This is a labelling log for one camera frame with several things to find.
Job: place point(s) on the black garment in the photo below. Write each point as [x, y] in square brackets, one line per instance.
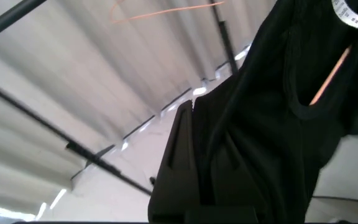
[275, 93]

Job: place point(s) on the white curtain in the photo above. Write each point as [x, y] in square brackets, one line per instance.
[89, 77]

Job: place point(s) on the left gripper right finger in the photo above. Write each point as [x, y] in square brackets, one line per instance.
[228, 193]

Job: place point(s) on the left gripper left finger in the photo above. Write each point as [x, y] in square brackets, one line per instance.
[176, 186]

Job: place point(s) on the pink clothes hanger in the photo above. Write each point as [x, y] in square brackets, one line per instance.
[166, 12]
[329, 76]

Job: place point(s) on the black clothes rack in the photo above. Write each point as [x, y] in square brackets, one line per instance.
[42, 122]

